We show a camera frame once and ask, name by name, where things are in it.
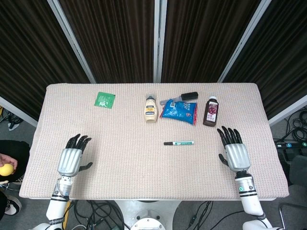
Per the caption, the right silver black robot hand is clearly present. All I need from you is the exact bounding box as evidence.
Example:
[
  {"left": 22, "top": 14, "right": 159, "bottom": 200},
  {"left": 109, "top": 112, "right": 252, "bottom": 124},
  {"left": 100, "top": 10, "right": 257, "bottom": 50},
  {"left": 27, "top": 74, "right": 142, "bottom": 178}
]
[{"left": 217, "top": 126, "right": 251, "bottom": 173}]

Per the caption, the black power strip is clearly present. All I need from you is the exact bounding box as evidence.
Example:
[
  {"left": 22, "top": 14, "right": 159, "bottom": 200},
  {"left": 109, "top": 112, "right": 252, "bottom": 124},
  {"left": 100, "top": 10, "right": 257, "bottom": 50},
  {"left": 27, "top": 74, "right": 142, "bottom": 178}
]
[{"left": 274, "top": 140, "right": 307, "bottom": 149}]

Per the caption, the purple juice bottle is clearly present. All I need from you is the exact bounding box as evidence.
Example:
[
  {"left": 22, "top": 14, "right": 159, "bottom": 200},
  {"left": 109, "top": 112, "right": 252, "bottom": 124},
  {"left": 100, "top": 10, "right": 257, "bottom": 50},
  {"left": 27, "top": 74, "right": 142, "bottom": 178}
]
[{"left": 202, "top": 96, "right": 220, "bottom": 127}]

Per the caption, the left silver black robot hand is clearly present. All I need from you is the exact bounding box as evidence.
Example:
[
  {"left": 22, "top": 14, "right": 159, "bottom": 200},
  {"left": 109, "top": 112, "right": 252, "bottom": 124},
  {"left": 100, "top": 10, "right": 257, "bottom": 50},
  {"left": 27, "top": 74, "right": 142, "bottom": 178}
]
[{"left": 57, "top": 133, "right": 93, "bottom": 178}]

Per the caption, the black cable bundle under table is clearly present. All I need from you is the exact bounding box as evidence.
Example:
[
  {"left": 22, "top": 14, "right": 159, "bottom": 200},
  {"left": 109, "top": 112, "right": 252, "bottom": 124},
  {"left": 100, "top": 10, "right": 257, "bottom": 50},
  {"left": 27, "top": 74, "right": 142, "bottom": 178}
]
[{"left": 69, "top": 200, "right": 126, "bottom": 230}]

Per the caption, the blue snack bag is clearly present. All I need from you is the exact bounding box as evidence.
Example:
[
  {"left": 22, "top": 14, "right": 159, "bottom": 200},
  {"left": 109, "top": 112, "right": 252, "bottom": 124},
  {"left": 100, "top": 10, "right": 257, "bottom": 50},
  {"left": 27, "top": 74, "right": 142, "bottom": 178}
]
[{"left": 160, "top": 98, "right": 199, "bottom": 126}]

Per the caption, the green square sachet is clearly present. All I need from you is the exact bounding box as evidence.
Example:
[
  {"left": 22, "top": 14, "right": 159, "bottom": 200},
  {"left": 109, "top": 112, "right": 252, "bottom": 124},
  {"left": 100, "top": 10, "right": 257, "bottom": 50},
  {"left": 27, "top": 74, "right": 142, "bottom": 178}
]
[{"left": 94, "top": 92, "right": 116, "bottom": 110}]

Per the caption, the black floor cable bundle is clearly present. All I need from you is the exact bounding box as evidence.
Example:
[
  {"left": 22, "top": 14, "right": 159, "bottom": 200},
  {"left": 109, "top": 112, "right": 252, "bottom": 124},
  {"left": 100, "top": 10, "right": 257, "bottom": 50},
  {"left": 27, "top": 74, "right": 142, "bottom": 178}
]
[{"left": 283, "top": 111, "right": 307, "bottom": 142}]

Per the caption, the dark ribbed partition panel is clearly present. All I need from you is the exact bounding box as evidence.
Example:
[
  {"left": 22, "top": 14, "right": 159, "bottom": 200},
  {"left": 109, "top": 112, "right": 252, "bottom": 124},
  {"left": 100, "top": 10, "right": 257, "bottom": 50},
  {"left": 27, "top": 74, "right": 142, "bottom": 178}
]
[
  {"left": 0, "top": 0, "right": 90, "bottom": 120},
  {"left": 59, "top": 0, "right": 155, "bottom": 83},
  {"left": 161, "top": 0, "right": 261, "bottom": 83},
  {"left": 223, "top": 0, "right": 307, "bottom": 120}
]

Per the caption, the person's bare hand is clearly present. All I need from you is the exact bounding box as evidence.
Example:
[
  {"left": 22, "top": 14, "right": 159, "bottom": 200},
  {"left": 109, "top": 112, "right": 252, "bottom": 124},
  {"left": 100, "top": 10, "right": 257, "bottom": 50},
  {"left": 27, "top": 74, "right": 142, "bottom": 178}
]
[{"left": 0, "top": 154, "right": 19, "bottom": 177}]

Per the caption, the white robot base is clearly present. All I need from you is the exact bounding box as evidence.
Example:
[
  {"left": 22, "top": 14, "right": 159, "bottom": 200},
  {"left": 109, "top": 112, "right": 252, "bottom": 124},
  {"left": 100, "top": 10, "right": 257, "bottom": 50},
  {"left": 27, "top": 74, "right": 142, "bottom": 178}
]
[{"left": 115, "top": 199, "right": 183, "bottom": 230}]

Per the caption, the yellow ball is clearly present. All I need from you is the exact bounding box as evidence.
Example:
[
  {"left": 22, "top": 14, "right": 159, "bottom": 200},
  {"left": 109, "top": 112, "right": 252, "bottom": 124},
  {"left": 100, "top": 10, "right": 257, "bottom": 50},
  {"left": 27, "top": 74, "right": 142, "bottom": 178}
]
[{"left": 0, "top": 163, "right": 15, "bottom": 177}]

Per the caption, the mayonnaise squeeze bottle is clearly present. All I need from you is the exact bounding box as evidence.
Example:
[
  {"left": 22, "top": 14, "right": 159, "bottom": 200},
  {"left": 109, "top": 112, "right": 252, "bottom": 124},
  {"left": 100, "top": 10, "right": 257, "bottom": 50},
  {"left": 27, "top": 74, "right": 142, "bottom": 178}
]
[{"left": 144, "top": 93, "right": 159, "bottom": 124}]

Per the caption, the black power adapter box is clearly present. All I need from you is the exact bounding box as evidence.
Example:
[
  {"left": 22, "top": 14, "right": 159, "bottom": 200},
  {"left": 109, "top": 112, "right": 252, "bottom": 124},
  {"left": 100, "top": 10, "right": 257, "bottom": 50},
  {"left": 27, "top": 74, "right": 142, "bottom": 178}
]
[{"left": 283, "top": 148, "right": 302, "bottom": 162}]

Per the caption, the black white sneaker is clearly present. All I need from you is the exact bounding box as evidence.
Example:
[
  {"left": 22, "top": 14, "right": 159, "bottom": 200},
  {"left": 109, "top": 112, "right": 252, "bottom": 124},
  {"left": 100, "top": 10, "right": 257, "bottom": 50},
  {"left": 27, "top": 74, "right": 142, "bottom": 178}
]
[{"left": 4, "top": 195, "right": 23, "bottom": 216}]

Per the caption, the beige woven tablecloth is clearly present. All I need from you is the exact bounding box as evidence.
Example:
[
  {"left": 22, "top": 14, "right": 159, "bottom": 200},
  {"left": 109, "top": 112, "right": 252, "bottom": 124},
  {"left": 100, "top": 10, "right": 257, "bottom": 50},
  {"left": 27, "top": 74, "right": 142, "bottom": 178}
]
[{"left": 18, "top": 82, "right": 289, "bottom": 201}]

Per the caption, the black metal chair frame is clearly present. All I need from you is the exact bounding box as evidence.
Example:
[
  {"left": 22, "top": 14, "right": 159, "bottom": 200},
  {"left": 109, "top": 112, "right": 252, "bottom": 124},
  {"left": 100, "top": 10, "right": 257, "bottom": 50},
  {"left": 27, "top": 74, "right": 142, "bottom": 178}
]
[{"left": 279, "top": 203, "right": 307, "bottom": 230}]

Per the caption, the grey metal partition post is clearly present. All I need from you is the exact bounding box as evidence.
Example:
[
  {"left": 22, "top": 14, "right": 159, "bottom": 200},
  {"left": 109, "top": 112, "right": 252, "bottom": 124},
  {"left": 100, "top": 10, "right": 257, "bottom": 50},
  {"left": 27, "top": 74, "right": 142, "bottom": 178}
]
[
  {"left": 217, "top": 0, "right": 273, "bottom": 83},
  {"left": 153, "top": 0, "right": 168, "bottom": 83},
  {"left": 47, "top": 0, "right": 97, "bottom": 84}
]

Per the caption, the black handled metal scraper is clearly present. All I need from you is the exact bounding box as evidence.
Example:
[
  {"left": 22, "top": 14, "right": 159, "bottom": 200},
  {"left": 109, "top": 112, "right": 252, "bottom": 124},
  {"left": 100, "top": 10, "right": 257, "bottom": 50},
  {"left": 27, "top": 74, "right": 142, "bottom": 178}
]
[{"left": 159, "top": 91, "right": 199, "bottom": 106}]

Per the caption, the person's black trouser leg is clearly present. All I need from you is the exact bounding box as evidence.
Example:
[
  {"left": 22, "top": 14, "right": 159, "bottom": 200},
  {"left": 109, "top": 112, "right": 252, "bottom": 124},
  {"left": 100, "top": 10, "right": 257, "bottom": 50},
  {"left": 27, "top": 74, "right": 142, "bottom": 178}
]
[{"left": 0, "top": 140, "right": 31, "bottom": 184}]

